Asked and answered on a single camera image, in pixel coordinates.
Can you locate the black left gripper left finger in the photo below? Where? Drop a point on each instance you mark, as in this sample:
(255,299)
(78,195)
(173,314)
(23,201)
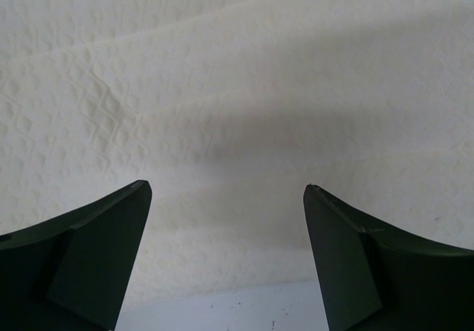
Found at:
(71,272)

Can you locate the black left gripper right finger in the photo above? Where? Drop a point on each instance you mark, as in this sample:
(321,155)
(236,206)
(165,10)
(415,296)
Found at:
(375,276)

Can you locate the cream memory foam pillow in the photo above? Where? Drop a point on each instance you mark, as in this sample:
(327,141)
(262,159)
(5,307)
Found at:
(230,108)

